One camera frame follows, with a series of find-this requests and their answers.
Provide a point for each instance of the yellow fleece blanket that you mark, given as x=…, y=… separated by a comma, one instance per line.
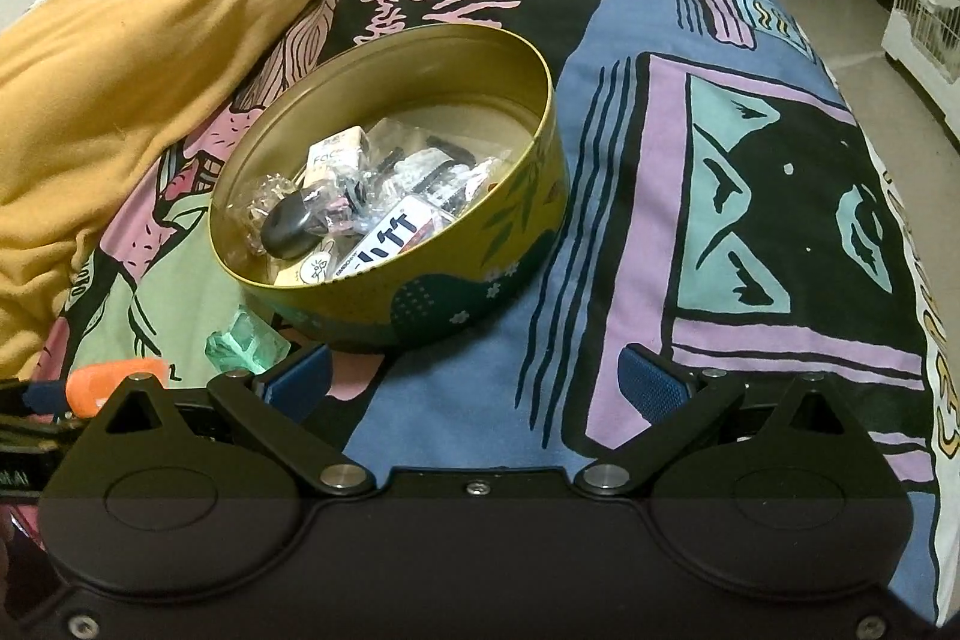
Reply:
x=92, y=92

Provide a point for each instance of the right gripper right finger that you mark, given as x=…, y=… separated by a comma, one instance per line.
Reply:
x=686, y=405

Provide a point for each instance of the black round case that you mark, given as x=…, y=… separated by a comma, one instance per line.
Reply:
x=289, y=232

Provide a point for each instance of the green foil sachet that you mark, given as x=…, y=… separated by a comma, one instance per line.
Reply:
x=247, y=343

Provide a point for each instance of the round gold tin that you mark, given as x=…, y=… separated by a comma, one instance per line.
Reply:
x=464, y=80

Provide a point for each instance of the white soap packet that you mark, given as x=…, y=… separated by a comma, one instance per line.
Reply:
x=345, y=154

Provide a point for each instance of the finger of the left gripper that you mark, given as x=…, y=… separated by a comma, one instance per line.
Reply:
x=22, y=398

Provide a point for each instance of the white wire pet cage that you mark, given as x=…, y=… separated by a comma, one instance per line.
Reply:
x=922, y=36

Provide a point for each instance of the orange tube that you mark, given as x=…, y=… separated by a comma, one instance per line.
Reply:
x=87, y=388

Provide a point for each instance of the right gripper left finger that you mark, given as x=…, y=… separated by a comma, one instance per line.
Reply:
x=267, y=412

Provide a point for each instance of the white tube purple cap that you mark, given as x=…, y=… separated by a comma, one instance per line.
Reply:
x=316, y=268

